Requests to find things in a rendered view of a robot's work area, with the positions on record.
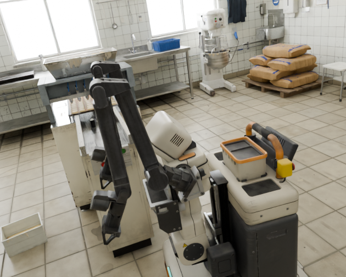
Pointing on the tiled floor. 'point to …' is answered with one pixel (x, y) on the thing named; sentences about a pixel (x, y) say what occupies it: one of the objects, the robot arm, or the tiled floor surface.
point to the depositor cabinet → (65, 128)
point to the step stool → (341, 75)
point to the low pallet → (282, 87)
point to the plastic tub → (23, 234)
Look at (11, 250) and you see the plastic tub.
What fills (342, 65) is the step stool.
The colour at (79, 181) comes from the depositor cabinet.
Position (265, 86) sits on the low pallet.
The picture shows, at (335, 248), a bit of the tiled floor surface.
